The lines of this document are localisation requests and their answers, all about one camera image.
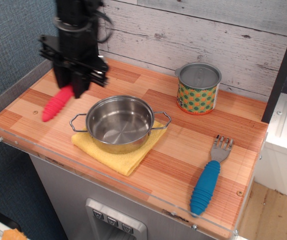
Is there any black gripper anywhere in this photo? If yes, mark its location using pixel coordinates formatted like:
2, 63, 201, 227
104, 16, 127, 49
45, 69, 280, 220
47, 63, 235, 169
39, 30, 109, 99

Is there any green orange patterned tin can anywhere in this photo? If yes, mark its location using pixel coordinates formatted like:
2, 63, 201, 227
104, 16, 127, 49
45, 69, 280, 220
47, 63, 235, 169
175, 62, 222, 115

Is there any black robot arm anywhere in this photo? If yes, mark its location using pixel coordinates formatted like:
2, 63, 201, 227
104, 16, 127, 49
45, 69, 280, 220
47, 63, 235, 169
39, 0, 113, 99

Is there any blue handled metal fork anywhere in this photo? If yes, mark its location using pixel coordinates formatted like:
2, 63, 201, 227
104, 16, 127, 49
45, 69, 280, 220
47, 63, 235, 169
189, 135, 234, 215

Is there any white cabinet on right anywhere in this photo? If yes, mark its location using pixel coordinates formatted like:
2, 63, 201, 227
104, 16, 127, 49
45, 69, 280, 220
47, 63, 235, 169
254, 93, 287, 195

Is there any clear acrylic guard rail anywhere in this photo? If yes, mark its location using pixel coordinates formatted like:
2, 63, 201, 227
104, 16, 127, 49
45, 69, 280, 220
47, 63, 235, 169
0, 34, 269, 238

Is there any black vertical post right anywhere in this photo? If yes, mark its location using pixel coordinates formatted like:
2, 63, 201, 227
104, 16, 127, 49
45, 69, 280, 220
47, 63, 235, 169
261, 48, 287, 124

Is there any yellow cloth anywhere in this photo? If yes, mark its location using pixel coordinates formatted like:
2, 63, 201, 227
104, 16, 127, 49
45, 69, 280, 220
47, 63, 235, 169
71, 129, 167, 177

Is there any stainless steel pot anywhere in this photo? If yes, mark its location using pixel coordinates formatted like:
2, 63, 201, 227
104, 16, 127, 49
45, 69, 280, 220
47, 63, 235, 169
69, 95, 172, 154

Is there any red handled metal spoon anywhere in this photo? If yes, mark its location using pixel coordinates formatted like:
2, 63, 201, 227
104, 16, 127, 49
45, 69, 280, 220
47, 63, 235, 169
41, 84, 74, 122

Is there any grey cabinet with button panel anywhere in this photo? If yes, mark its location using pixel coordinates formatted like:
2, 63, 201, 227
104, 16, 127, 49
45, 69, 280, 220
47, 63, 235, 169
30, 155, 232, 240

